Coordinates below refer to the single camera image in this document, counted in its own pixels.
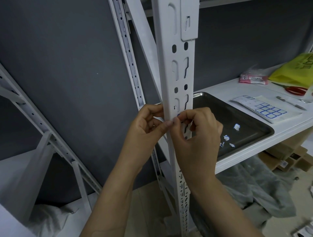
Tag pink packet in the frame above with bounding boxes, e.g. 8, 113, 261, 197
239, 69, 269, 85

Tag person's left hand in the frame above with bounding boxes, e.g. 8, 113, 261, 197
120, 104, 173, 175

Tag white metal shelving rack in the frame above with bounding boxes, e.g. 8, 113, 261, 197
156, 62, 313, 176

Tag red scissors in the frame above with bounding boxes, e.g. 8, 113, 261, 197
271, 82, 308, 96

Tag yellow-green plastic bag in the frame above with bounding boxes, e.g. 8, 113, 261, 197
268, 52, 313, 86

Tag steel tray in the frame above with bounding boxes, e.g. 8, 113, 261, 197
193, 91, 275, 161

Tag grey pen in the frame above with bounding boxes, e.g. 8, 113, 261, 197
276, 95, 307, 111

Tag white paper pad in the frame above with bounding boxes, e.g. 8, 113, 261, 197
231, 95, 304, 124

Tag person's right forearm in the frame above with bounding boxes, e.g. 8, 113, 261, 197
190, 174, 264, 237

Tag person's grey clothing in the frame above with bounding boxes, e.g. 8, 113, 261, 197
189, 156, 298, 237

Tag brown cardboard box piece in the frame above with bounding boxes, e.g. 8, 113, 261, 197
258, 136, 313, 173

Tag sheet of blue-bordered labels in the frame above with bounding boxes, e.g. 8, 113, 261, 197
231, 95, 288, 124

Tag white-grey cloth bundle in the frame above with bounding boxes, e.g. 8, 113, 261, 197
27, 204, 80, 237

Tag person's left forearm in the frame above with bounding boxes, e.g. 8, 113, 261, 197
79, 160, 147, 237

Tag white perforated shelf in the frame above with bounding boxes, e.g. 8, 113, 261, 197
151, 0, 199, 237

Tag person's right hand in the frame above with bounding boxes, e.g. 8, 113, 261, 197
171, 107, 223, 188

